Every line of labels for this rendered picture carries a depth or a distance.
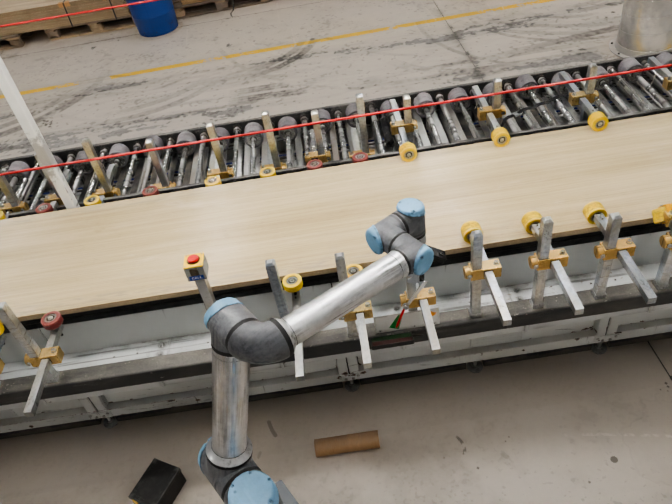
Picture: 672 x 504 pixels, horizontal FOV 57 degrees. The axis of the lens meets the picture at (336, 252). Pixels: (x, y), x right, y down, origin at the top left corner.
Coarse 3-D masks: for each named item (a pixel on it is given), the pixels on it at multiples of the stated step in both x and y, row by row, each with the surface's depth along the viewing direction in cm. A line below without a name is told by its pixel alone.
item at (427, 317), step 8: (416, 288) 241; (424, 304) 235; (424, 312) 232; (424, 320) 229; (432, 320) 228; (432, 328) 225; (432, 336) 223; (432, 344) 220; (432, 352) 219; (440, 352) 220
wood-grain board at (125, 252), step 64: (576, 128) 299; (640, 128) 292; (192, 192) 303; (256, 192) 296; (320, 192) 289; (384, 192) 282; (448, 192) 276; (512, 192) 270; (576, 192) 264; (640, 192) 259; (0, 256) 286; (64, 256) 279; (128, 256) 273; (256, 256) 262; (320, 256) 256; (0, 320) 254
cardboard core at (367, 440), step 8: (368, 432) 286; (376, 432) 285; (320, 440) 286; (328, 440) 285; (336, 440) 284; (344, 440) 284; (352, 440) 283; (360, 440) 283; (368, 440) 283; (376, 440) 283; (320, 448) 283; (328, 448) 283; (336, 448) 283; (344, 448) 283; (352, 448) 283; (360, 448) 283; (368, 448) 284; (320, 456) 286
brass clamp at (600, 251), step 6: (618, 240) 230; (624, 240) 230; (600, 246) 229; (618, 246) 228; (624, 246) 228; (630, 246) 227; (594, 252) 232; (600, 252) 228; (606, 252) 228; (612, 252) 228; (630, 252) 229; (606, 258) 230; (612, 258) 230
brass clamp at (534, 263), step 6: (552, 252) 230; (558, 252) 230; (528, 258) 233; (534, 258) 229; (552, 258) 228; (558, 258) 228; (564, 258) 228; (534, 264) 229; (540, 264) 229; (546, 264) 229; (564, 264) 230
